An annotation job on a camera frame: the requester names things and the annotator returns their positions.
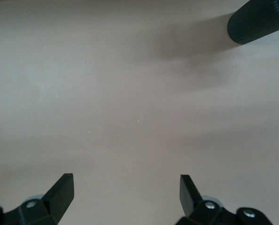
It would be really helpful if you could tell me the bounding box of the brown table cover sheet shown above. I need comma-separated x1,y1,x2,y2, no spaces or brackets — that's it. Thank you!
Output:
0,0,279,225

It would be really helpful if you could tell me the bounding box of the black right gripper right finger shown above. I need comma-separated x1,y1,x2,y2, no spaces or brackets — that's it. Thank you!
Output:
174,174,271,225

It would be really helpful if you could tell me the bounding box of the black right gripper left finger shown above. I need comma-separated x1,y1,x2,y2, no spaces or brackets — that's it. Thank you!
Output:
0,172,74,225

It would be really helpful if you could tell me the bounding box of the black ribbed foam cylinder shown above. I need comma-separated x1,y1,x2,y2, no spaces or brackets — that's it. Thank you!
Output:
227,0,279,45

